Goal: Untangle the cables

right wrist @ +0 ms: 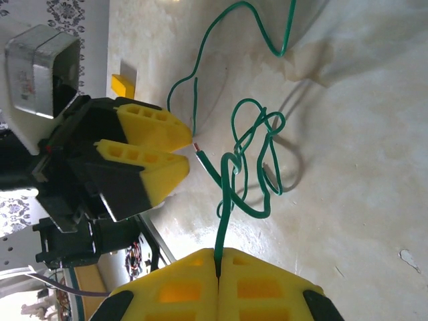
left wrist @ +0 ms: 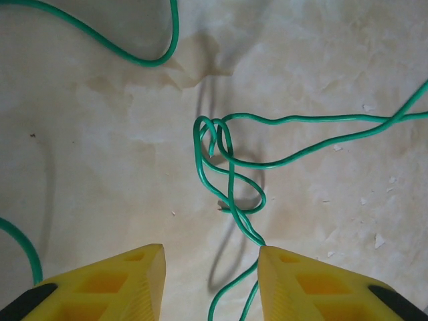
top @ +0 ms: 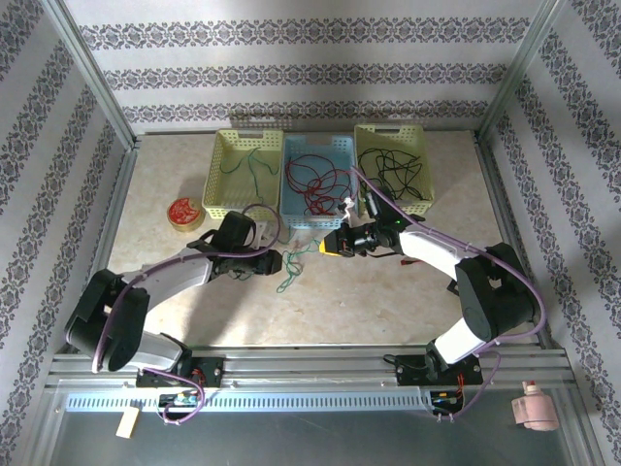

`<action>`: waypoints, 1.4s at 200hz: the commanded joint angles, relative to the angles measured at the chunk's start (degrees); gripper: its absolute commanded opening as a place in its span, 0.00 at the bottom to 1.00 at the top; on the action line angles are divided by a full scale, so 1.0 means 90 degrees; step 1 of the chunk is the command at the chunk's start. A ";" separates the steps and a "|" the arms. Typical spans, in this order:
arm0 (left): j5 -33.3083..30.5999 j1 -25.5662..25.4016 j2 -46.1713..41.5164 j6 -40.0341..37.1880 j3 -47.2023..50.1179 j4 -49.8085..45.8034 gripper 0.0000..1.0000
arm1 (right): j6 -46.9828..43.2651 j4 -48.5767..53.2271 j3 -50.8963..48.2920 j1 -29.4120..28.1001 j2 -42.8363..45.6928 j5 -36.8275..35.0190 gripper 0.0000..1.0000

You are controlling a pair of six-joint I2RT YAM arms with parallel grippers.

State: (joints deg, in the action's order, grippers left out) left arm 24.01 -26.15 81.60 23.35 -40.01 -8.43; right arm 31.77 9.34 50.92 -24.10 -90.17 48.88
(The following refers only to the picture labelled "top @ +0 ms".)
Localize thin red cable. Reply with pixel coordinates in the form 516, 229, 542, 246
303, 167, 361, 216
284, 154, 361, 216

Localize thin black cable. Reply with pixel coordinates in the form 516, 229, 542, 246
376, 150, 434, 201
357, 148, 423, 200
358, 159, 434, 201

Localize yellow plastic basket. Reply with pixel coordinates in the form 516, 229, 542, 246
201, 128, 285, 220
353, 123, 436, 216

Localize blue plastic basket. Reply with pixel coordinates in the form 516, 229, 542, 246
279, 134, 363, 229

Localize grey metal sheet panel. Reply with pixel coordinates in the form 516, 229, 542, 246
46, 412, 583, 466

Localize pink plastic bottle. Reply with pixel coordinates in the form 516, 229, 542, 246
512, 381, 557, 432

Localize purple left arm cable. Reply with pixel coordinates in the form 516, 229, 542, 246
90, 203, 285, 427

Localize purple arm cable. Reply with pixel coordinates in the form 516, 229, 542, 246
90, 203, 285, 427
348, 166, 549, 422

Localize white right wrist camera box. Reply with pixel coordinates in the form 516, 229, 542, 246
338, 195, 364, 228

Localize wide aluminium frame rail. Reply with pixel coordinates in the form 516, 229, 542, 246
46, 345, 573, 392

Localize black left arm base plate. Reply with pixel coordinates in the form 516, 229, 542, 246
136, 356, 227, 388

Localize aluminium side rail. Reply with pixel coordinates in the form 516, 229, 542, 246
67, 145, 142, 353
474, 130, 555, 351

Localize grey slotted cable duct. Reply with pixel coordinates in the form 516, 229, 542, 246
65, 391, 467, 414

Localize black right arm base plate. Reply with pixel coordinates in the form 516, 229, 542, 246
393, 353, 485, 387

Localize small wired connector board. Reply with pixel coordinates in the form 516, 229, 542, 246
430, 388, 466, 408
158, 391, 201, 408

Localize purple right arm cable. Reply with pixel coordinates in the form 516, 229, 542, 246
348, 166, 549, 422

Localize aluminium frame post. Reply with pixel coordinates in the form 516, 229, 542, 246
41, 0, 142, 151
476, 0, 570, 142

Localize beige tag on rail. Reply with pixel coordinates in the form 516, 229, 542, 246
115, 407, 140, 440

